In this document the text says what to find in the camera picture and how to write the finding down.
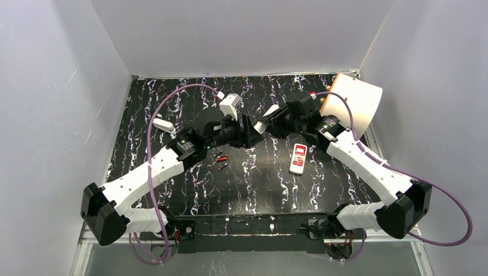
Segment long white remote control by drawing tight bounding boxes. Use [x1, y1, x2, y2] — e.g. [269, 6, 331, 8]
[254, 121, 269, 135]

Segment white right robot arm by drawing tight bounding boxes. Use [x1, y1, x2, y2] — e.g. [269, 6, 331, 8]
[262, 95, 432, 239]

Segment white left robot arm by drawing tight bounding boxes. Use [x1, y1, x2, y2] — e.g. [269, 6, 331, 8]
[81, 115, 267, 246]

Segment red and white remote control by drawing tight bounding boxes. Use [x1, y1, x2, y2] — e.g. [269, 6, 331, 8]
[289, 143, 308, 175]

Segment red AAA battery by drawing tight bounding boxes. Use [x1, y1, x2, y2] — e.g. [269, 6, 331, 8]
[216, 156, 228, 162]

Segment white round stool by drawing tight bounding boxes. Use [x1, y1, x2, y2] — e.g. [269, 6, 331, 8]
[320, 74, 383, 137]

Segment small white plastic object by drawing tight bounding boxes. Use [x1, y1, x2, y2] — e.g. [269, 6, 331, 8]
[152, 118, 176, 133]

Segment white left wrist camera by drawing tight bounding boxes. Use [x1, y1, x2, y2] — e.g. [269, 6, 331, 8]
[219, 94, 242, 121]

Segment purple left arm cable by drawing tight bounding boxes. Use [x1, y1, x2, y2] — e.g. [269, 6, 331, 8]
[128, 83, 226, 266]

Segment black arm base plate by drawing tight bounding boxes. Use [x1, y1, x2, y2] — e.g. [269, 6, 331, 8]
[165, 213, 364, 258]

